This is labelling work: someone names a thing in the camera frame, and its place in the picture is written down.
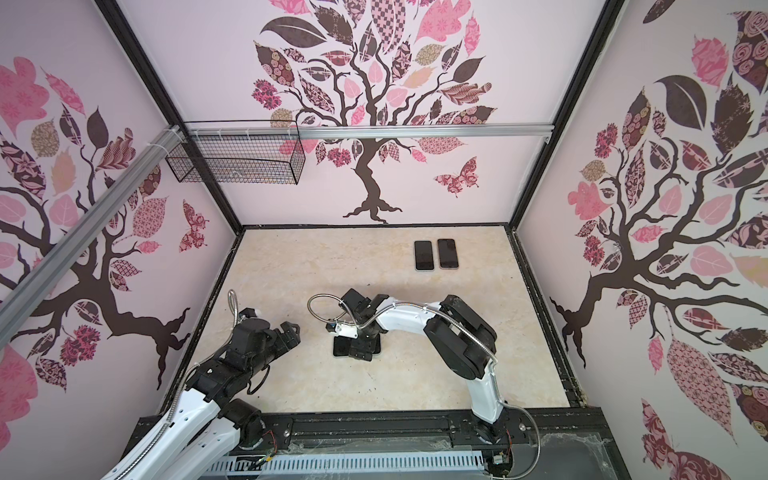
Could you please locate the pink phone case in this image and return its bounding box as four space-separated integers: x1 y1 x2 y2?
436 237 460 271

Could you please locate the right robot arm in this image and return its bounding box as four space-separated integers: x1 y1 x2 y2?
326 289 503 443

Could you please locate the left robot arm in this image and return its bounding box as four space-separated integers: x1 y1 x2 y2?
104 308 301 479

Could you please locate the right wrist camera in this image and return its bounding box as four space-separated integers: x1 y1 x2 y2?
326 322 358 338

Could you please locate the left metal conduit cable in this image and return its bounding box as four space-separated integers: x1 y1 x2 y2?
113 289 241 480

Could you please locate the white slotted cable duct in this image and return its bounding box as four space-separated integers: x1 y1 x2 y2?
201 451 485 479

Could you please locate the black wire basket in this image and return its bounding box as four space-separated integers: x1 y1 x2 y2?
165 122 307 185

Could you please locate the aluminium rail back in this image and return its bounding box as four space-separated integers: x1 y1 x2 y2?
187 122 554 140

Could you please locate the aluminium rail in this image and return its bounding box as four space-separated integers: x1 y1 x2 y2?
1 125 183 345
187 122 554 140

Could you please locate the black base frame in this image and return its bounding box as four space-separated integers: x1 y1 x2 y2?
111 407 631 480

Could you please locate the aluminium rail left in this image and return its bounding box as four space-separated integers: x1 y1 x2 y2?
1 125 183 345

